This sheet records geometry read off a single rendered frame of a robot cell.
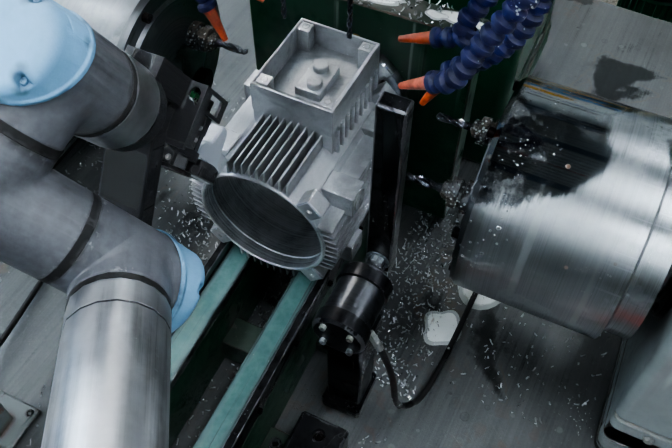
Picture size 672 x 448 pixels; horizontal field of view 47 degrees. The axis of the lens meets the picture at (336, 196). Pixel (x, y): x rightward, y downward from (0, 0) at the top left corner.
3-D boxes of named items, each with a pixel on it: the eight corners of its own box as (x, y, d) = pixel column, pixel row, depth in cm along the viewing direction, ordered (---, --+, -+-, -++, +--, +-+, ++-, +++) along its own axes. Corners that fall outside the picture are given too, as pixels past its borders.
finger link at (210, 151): (250, 142, 83) (220, 119, 74) (229, 193, 83) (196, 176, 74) (225, 133, 84) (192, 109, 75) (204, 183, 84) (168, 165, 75)
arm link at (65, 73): (-81, 64, 49) (-3, -44, 50) (22, 112, 60) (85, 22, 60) (3, 129, 47) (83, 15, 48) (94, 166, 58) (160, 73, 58)
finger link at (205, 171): (231, 175, 78) (198, 156, 69) (225, 189, 78) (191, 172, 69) (191, 160, 79) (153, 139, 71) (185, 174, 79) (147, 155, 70)
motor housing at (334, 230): (278, 135, 108) (269, 29, 93) (403, 182, 103) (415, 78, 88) (200, 241, 97) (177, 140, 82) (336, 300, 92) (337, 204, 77)
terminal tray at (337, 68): (301, 62, 95) (299, 16, 89) (380, 90, 92) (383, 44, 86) (251, 127, 88) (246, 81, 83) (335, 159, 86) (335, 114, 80)
